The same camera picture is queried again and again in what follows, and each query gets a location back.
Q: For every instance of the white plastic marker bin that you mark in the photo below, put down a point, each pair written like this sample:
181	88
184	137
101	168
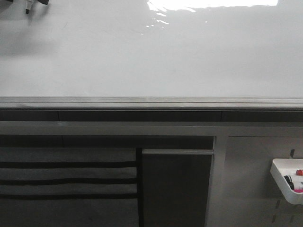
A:
281	167

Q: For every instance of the grey metal stand frame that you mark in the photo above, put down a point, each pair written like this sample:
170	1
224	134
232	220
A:
220	130

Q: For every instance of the black capped marker in bin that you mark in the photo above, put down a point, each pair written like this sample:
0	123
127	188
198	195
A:
288	178

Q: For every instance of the dark grey hanging panel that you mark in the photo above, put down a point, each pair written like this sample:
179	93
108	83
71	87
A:
175	187

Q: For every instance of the red capped marker in bin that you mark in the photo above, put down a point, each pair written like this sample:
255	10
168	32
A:
299	172

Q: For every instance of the white glossy whiteboard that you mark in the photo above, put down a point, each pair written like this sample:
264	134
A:
186	48

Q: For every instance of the white whiteboard marker black tip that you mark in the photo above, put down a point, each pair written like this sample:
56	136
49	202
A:
28	5

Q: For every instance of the grey aluminium whiteboard tray rail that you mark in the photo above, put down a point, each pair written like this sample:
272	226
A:
150	103

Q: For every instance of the grey slotted pegboard panel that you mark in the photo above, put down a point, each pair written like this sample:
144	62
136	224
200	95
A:
251	197

